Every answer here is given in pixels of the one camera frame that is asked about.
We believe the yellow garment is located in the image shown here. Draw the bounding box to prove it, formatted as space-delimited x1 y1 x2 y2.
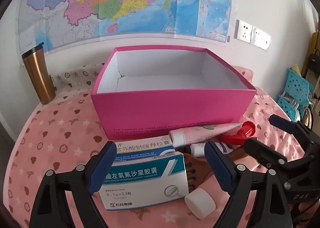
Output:
301 32 320 79

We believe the blue plastic basket rack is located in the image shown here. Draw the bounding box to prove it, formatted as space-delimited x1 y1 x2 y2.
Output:
277 67 314 121

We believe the white blue cream tube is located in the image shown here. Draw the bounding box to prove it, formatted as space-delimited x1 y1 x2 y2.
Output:
215 142 238 155

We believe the brown wooden comb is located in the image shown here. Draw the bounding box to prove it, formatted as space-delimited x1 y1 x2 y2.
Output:
184 147 250 183

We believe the white wall socket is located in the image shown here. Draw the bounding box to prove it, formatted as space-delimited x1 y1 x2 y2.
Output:
251 26 262 46
235 19 253 43

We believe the cream printed blanket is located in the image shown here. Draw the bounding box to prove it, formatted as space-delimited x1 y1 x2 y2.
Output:
50 64 107 94

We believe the white tape roll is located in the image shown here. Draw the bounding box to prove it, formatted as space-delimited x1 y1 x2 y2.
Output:
184 187 216 218

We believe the bronze metal tumbler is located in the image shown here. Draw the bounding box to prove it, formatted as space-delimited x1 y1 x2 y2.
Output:
21 42 56 105

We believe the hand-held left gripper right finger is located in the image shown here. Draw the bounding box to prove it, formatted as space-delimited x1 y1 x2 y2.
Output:
204 140 293 228

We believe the white teal medicine box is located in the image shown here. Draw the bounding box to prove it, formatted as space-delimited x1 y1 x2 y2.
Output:
99 152 189 210

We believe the colourful wall map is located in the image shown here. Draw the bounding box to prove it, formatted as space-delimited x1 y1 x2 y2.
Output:
19 0 232 52

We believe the pink tube with green print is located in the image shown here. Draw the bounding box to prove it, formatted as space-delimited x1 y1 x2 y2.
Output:
169 122 243 148

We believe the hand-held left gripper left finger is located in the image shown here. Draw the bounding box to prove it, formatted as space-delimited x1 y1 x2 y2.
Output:
29 140 118 228

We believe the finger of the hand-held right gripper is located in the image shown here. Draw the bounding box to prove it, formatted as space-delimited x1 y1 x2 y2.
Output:
269 114 320 148
244 138 314 171

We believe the small white bottle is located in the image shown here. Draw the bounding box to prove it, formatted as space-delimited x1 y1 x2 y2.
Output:
190 143 208 157

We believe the pink cardboard box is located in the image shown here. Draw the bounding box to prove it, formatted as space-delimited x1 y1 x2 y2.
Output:
90 46 257 141

